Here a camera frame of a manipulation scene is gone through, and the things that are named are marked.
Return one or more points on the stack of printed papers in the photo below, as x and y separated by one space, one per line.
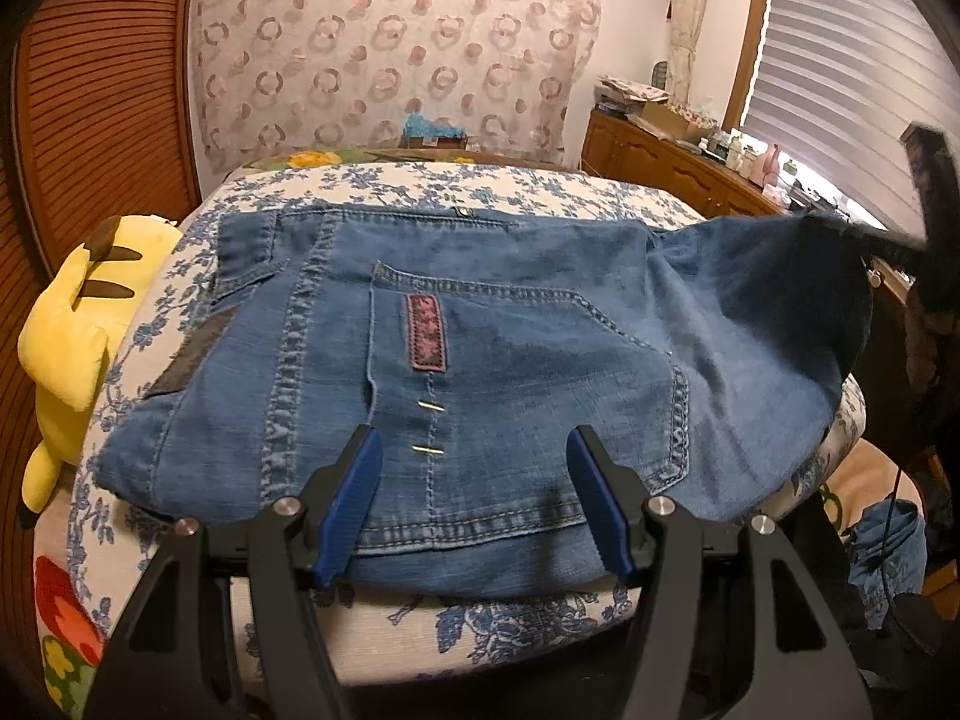
630 94

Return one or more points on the wooden sideboard cabinet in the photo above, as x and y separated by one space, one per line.
660 165

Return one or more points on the open cardboard box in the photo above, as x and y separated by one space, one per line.
660 120

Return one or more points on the yellow plush toy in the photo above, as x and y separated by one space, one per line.
67 330

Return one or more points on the dark oval fan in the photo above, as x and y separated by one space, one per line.
660 75

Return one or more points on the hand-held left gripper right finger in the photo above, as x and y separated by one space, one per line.
600 506

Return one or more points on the blue fluffy bundle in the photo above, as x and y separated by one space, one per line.
433 127

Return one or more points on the white bottle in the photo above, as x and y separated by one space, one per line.
739 154

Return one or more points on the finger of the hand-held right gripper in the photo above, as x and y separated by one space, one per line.
877 240

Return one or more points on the pink vase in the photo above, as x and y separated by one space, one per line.
770 165

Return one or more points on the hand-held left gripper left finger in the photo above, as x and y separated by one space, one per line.
349 510

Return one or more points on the blue denim pants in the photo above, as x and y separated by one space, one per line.
525 360

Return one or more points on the wooden window frame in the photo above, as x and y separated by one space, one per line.
757 30

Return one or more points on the small brown box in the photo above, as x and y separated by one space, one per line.
435 142

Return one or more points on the wooden louvered wardrobe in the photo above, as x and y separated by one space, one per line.
97 90

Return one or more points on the blue denim cloth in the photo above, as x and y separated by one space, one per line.
889 562

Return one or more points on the grey striped window blind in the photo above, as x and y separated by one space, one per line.
825 52

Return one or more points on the cream lace curtain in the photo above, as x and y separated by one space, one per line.
686 30

